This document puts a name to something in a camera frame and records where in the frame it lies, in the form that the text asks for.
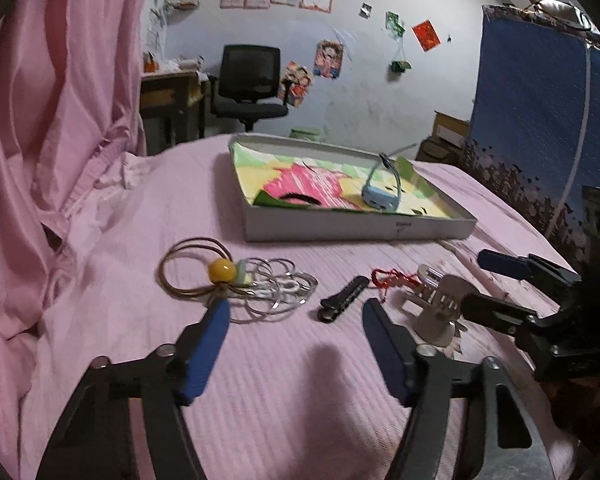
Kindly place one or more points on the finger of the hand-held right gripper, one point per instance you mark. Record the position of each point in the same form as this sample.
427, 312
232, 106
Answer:
500, 264
495, 312

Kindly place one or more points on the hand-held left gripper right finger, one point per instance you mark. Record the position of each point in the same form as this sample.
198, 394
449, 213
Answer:
385, 350

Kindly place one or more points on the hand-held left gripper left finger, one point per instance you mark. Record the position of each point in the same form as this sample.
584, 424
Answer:
205, 350

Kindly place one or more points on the beige hair claw clip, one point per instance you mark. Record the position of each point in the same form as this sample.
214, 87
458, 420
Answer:
437, 310

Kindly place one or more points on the silver bangle rings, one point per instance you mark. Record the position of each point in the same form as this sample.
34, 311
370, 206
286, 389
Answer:
280, 305

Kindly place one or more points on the white shallow cardboard box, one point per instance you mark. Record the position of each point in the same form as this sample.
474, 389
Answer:
330, 230

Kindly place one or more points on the brown bangle with yellow bead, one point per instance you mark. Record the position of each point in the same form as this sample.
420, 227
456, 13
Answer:
222, 270

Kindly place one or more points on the pink bedsheet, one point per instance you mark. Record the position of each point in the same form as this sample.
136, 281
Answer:
290, 385

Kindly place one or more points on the blue fabric wardrobe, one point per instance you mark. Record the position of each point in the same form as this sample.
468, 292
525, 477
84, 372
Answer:
530, 110

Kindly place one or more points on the green hanging pouch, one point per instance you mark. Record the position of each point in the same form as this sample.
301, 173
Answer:
400, 66

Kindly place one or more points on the green plastic stool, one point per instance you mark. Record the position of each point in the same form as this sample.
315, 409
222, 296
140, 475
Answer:
306, 133

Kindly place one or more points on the wooden desk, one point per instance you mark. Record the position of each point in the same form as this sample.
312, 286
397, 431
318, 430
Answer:
167, 90

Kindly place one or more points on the black office chair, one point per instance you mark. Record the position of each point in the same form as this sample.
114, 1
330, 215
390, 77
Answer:
247, 85

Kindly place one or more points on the pink curtain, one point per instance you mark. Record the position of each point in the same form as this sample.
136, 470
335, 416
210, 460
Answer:
55, 110

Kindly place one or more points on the stack of books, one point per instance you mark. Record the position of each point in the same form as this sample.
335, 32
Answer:
185, 64

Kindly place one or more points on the orange desk item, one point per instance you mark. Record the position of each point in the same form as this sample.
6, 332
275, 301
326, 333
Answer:
151, 62

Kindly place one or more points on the red paper wall decoration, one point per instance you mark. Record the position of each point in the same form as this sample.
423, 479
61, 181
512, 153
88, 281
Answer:
426, 35

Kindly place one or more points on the green wall picture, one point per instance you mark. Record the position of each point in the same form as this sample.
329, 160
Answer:
394, 22

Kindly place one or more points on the cartoon boy wall poster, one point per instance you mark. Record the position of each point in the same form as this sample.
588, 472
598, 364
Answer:
328, 59

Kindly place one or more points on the cartoon family wall poster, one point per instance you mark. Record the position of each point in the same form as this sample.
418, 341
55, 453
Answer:
296, 84

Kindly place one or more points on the small wall photo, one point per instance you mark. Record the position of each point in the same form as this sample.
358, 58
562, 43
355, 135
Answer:
366, 9

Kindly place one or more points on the papers pinned on wall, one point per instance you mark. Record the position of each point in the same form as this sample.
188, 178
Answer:
155, 27

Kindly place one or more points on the wall shelf rack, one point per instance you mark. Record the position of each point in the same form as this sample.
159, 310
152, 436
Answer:
182, 5

